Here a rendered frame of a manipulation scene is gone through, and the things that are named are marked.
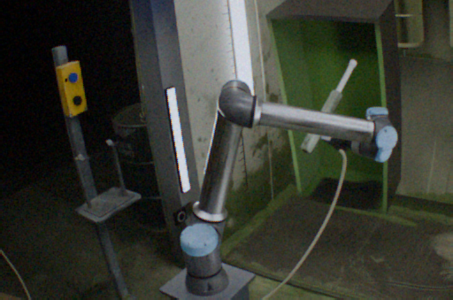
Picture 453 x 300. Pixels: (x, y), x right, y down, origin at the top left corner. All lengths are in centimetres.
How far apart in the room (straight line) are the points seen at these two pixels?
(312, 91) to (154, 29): 104
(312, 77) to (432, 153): 124
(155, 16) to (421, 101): 216
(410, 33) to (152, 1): 185
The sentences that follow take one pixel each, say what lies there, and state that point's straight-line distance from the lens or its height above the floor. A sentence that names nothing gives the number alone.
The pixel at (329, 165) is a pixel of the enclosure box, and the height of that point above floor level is 54.
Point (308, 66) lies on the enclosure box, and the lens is 273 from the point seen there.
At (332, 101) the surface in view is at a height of 128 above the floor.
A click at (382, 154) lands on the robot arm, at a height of 115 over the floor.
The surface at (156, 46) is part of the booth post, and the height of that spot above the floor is 152.
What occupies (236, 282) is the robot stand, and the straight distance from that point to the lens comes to 196.
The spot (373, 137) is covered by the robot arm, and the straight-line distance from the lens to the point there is 163.
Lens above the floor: 191
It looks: 21 degrees down
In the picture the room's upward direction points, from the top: 7 degrees counter-clockwise
